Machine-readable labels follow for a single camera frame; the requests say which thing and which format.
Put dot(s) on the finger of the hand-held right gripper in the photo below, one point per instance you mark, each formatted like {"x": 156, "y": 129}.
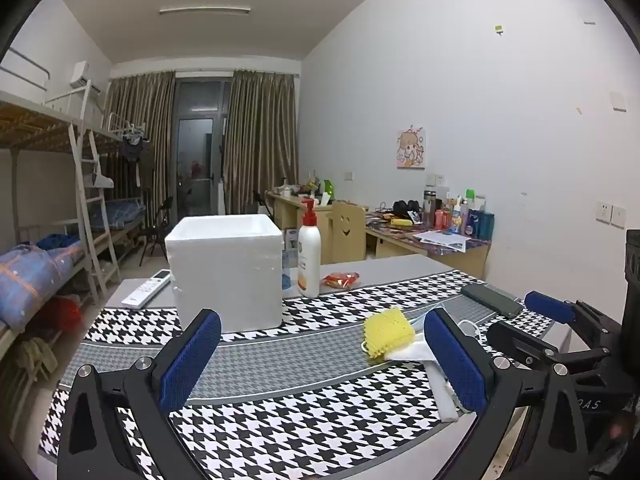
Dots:
{"x": 520, "y": 346}
{"x": 550, "y": 306}

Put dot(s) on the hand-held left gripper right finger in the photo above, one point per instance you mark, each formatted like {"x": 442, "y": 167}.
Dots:
{"x": 457, "y": 365}

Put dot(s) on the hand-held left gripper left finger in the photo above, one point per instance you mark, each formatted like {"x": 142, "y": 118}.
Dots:
{"x": 192, "y": 360}

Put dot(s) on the white foam box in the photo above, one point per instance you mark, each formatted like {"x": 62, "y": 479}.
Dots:
{"x": 225, "y": 270}

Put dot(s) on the white folded cloth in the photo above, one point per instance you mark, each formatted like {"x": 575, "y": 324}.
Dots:
{"x": 445, "y": 400}

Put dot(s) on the black smartphone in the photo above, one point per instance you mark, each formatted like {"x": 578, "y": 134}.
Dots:
{"x": 492, "y": 300}

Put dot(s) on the light blue face mask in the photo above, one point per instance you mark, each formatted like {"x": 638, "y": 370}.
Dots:
{"x": 417, "y": 319}

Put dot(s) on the yellow knitted cloth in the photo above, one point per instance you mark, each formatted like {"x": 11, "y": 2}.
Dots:
{"x": 387, "y": 330}

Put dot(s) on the white remote control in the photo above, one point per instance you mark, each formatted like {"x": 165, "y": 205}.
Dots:
{"x": 147, "y": 288}

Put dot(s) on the wooden desk with printed cover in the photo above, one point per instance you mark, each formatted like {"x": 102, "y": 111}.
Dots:
{"x": 470, "y": 262}

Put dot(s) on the houndstooth table mat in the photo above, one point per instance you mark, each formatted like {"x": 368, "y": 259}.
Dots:
{"x": 300, "y": 410}

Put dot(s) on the group of toiletry bottles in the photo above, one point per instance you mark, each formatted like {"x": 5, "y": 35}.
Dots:
{"x": 465, "y": 217}

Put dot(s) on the printed paper sheets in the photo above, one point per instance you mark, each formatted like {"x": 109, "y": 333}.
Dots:
{"x": 442, "y": 240}

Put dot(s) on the blue clear spray bottle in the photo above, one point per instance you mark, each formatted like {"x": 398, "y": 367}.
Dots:
{"x": 286, "y": 272}

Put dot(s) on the black folding chair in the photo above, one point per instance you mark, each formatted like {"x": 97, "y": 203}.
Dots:
{"x": 155, "y": 230}

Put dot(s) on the red bag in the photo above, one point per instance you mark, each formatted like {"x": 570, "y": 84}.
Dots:
{"x": 64, "y": 311}

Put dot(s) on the red snack packet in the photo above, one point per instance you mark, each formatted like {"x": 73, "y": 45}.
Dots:
{"x": 341, "y": 280}

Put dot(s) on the white pump lotion bottle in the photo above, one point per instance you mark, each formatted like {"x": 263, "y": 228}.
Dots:
{"x": 309, "y": 260}

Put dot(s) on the yellow oblong item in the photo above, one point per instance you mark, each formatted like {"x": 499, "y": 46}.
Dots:
{"x": 400, "y": 222}

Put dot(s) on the white and blue carton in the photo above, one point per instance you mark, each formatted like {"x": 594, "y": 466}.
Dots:
{"x": 291, "y": 240}

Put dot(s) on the beige cloth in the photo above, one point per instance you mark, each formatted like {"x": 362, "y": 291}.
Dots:
{"x": 35, "y": 355}

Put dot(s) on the blue checked bedding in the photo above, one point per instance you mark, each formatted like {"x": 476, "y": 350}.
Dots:
{"x": 122, "y": 212}

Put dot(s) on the black headphones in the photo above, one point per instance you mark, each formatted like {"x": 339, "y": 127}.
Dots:
{"x": 406, "y": 208}

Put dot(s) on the wooden chair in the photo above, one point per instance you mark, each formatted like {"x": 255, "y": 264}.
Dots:
{"x": 347, "y": 235}

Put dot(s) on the black tripod stand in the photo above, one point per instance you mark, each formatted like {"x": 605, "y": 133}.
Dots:
{"x": 259, "y": 202}

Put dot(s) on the white metal bed ladder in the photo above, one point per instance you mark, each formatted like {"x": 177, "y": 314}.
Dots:
{"x": 92, "y": 220}

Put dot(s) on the wooden desk with drawers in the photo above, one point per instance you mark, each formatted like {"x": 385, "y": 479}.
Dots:
{"x": 290, "y": 215}

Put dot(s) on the dark blue cloth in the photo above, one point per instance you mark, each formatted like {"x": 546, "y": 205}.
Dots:
{"x": 57, "y": 241}

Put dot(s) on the blue checked quilt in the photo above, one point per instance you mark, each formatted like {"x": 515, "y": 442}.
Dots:
{"x": 30, "y": 275}

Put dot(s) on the white hanging pouch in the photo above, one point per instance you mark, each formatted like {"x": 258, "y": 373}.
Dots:
{"x": 97, "y": 180}

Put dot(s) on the glass balcony door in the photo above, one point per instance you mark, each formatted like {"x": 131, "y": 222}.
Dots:
{"x": 200, "y": 150}

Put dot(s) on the green plastic item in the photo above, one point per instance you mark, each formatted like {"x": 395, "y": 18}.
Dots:
{"x": 329, "y": 187}

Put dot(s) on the hanging clothes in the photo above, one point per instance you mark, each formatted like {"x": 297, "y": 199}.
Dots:
{"x": 131, "y": 149}

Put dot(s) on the brown curtain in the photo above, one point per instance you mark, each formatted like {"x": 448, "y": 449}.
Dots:
{"x": 145, "y": 140}
{"x": 260, "y": 140}

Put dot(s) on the metal bunk bed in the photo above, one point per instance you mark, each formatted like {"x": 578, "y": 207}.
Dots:
{"x": 30, "y": 120}

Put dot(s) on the white air conditioner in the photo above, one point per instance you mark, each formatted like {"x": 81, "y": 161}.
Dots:
{"x": 82, "y": 76}

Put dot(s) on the ceiling tube light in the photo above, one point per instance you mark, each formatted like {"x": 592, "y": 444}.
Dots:
{"x": 205, "y": 10}

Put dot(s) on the wall socket pair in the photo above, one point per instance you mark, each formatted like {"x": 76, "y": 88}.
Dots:
{"x": 611, "y": 212}

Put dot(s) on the double wall socket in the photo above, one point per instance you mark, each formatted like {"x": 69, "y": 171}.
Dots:
{"x": 435, "y": 179}

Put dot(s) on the white wall plate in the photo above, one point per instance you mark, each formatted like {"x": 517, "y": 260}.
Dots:
{"x": 617, "y": 100}

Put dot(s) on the cartoon wall poster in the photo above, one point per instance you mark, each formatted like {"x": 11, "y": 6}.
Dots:
{"x": 412, "y": 147}

